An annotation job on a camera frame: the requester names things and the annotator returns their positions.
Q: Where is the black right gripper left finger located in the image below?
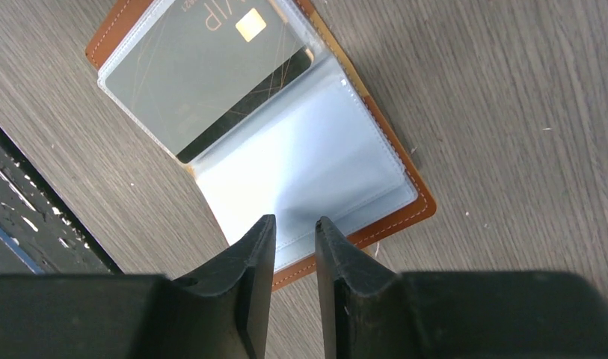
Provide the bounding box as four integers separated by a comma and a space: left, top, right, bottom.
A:
0, 215, 277, 358

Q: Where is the brown leather card holder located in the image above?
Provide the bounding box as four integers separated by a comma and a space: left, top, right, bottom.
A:
85, 1, 437, 289

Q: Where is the grey VIP card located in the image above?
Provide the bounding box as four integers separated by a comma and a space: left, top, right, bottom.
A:
99, 1, 314, 163

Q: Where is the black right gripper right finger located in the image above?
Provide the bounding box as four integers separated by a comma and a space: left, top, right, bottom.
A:
315, 217, 608, 358

